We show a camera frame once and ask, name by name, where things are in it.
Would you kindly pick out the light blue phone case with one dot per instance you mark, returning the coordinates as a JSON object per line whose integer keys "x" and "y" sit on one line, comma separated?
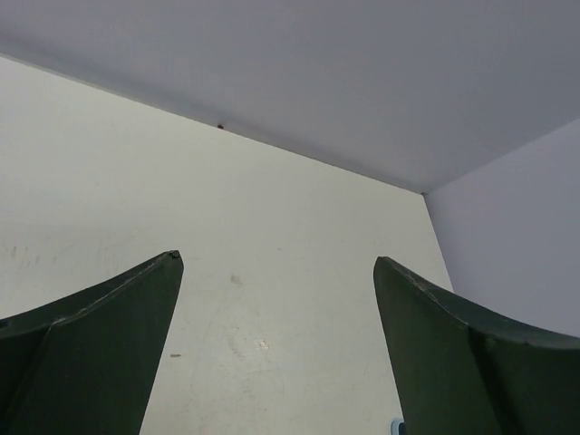
{"x": 398, "y": 427}

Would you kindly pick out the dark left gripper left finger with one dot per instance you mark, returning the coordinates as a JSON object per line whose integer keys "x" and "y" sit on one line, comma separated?
{"x": 86, "y": 363}

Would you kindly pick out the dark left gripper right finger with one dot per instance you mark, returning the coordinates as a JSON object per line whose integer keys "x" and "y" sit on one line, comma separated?
{"x": 460, "y": 368}

